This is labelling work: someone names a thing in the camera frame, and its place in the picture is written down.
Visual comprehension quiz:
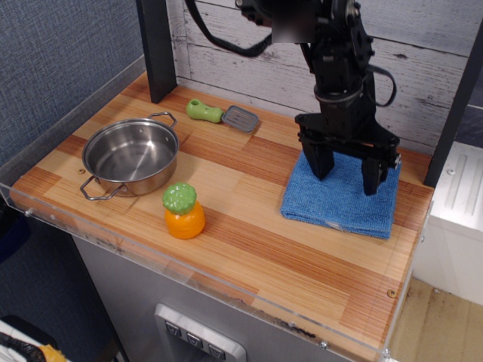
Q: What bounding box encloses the grey cabinet with button panel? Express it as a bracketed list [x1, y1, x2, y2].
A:
[75, 237, 381, 361]

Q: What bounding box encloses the yellow object bottom left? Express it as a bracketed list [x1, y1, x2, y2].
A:
[39, 345, 68, 362]

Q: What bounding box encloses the green handled grey spatula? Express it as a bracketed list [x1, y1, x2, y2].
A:
[186, 99, 259, 133]

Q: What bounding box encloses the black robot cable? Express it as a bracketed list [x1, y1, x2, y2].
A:
[183, 0, 398, 107]

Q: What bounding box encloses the clear acrylic table guard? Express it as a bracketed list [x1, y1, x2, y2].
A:
[8, 75, 432, 361]

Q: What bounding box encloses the stainless steel pot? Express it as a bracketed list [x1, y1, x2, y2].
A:
[80, 112, 180, 201]

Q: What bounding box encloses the blue towel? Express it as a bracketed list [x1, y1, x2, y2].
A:
[280, 152, 400, 239]

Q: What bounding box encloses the black right vertical post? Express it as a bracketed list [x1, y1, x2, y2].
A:
[423, 23, 482, 188]

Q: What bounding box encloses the orange toy carrot green top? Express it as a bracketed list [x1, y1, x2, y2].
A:
[162, 183, 206, 239]

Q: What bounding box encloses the white aluminium side block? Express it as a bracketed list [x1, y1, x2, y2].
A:
[413, 142, 482, 305]

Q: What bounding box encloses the black vertical post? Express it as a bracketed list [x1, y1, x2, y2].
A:
[423, 23, 482, 188]
[136, 0, 177, 103]

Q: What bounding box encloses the black left vertical post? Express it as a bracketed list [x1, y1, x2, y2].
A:
[136, 0, 177, 103]

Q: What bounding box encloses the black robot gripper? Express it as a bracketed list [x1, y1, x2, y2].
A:
[295, 91, 401, 195]

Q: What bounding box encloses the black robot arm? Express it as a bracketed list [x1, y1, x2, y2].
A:
[236, 1, 400, 195]

